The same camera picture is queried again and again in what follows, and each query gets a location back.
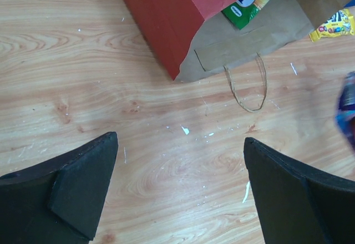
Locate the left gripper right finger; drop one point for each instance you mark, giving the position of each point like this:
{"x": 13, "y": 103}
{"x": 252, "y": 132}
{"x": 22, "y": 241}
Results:
{"x": 298, "y": 203}

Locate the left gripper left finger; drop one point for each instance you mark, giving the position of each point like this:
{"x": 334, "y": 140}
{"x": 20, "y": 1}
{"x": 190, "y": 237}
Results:
{"x": 59, "y": 200}

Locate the purple snack packet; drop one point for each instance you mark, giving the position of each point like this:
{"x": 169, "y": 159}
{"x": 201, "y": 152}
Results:
{"x": 345, "y": 110}

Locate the yellow M&M's packet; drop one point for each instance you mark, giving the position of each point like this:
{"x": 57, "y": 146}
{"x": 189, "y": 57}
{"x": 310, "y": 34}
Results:
{"x": 340, "y": 24}

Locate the red paper bag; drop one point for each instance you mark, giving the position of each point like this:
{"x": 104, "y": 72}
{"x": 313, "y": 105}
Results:
{"x": 194, "y": 40}

